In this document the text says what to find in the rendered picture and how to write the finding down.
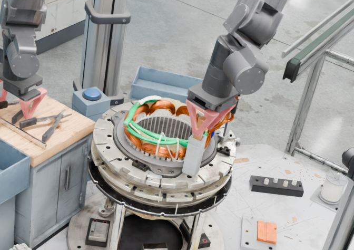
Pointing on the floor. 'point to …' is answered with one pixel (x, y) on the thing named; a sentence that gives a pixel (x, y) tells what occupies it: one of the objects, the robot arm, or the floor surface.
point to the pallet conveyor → (324, 42)
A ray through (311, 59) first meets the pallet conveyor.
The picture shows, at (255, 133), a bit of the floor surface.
